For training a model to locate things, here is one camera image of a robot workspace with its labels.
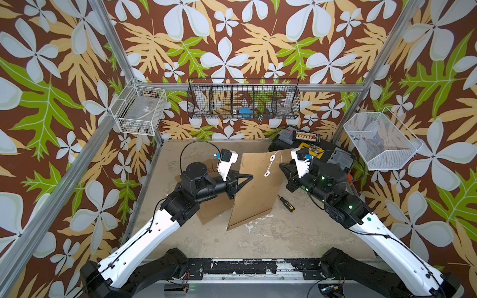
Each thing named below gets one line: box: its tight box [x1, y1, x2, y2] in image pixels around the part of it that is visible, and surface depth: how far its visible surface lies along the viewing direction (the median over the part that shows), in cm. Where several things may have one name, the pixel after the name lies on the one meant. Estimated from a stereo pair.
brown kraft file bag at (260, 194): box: [226, 148, 293, 232], surface depth 64 cm
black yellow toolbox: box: [268, 126, 356, 174], surface depth 96 cm
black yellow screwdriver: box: [277, 193, 296, 213], surface depth 92 cm
